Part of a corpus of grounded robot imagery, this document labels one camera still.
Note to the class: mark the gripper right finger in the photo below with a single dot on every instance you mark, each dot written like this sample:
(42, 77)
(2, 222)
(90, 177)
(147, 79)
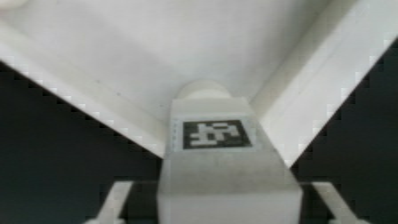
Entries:
(343, 215)

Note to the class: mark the white square table top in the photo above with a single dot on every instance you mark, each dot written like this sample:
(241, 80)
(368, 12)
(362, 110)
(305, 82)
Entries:
(113, 51)

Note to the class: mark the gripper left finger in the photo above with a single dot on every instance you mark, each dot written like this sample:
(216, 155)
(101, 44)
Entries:
(128, 207)

